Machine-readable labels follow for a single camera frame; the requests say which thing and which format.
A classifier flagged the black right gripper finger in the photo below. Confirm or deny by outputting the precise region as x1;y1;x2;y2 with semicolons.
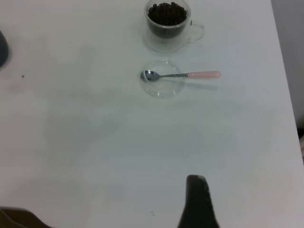
177;174;220;228

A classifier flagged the metal spoon with pink handle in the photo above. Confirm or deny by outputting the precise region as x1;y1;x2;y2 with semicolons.
140;69;222;83

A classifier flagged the dark blue-grey ceramic mug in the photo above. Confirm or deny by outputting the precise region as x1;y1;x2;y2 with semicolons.
0;30;11;69

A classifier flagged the clear round glass lid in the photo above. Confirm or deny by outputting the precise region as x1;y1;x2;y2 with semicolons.
140;60;187;100

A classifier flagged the pile of coffee beans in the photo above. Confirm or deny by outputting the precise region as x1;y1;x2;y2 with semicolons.
147;1;186;38

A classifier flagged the dark brown blurred object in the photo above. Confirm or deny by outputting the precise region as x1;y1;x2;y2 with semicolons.
0;206;52;228

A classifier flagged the clear double-wall glass cup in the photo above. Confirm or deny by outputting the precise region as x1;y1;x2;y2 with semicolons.
142;0;205;53

